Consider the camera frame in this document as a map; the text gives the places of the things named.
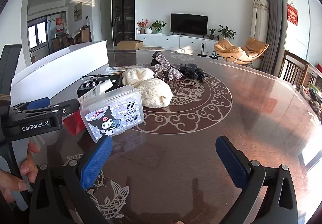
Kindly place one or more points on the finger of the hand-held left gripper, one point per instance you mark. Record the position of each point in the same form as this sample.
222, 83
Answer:
37, 103
70, 107

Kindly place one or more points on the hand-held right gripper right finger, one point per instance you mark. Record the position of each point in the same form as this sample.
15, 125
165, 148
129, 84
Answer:
231, 163

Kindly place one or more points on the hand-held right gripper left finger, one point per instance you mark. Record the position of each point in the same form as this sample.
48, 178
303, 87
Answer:
95, 163

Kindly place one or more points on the red plastic packet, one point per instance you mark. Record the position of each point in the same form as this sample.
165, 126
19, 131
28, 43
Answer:
74, 124

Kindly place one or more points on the black printed cardboard box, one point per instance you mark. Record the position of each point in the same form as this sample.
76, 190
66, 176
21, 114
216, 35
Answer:
90, 85

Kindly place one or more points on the white printed packet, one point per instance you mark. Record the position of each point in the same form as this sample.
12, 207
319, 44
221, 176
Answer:
104, 86

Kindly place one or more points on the white board panel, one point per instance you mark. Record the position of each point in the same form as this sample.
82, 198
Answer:
57, 68

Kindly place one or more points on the clear cartoon-print plastic box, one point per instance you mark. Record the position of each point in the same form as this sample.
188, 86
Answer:
113, 115

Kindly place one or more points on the cream knit glove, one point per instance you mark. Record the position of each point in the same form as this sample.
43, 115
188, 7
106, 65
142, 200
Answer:
137, 75
156, 94

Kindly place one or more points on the rhinestone bow hair clip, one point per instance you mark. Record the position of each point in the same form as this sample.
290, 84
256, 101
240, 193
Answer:
166, 68

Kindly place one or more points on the person's left hand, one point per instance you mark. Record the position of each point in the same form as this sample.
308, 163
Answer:
15, 183

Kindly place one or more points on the cotton swab packet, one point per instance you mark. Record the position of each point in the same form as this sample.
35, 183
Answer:
120, 69

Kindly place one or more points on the wooden dining chair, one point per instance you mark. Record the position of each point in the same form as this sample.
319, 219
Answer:
291, 68
86, 35

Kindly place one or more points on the red door poster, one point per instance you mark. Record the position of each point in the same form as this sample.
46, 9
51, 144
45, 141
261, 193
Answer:
59, 23

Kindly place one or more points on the brown cardboard box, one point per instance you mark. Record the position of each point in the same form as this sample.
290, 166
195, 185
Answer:
129, 45

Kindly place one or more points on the black feather hair clip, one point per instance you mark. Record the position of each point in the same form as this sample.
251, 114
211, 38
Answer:
191, 71

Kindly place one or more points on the black comb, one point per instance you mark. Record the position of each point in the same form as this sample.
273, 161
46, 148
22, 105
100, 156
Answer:
312, 93

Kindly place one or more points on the dark glass display cabinet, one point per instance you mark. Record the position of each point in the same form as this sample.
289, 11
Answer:
123, 12

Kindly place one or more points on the white round vase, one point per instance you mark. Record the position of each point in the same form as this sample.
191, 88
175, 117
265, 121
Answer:
148, 30

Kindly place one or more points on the red flower bouquet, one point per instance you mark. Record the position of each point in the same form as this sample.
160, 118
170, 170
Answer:
143, 23

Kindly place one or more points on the orange lounge chair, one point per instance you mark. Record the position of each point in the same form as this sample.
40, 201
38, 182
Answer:
254, 49
226, 49

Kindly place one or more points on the bushy green potted plant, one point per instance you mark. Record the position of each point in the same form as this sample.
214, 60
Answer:
158, 25

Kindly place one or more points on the white television cabinet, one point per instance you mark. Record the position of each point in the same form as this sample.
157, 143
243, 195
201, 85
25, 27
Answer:
171, 41

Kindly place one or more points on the large-leaf potted plant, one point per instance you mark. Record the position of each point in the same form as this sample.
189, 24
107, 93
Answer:
226, 31

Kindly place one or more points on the small potted plant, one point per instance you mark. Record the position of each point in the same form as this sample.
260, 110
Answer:
211, 31

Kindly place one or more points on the grey curtain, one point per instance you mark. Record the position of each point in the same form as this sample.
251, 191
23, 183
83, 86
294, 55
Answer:
273, 25

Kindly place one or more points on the black television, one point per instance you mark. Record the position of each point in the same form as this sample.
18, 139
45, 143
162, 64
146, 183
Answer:
188, 23

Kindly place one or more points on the covered standing air conditioner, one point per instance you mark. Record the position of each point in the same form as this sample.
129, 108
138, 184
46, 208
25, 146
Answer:
257, 17

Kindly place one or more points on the framed wall painting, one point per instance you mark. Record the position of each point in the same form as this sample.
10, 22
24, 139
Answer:
78, 12

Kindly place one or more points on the red wall hanging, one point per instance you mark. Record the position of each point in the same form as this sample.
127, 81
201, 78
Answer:
292, 15

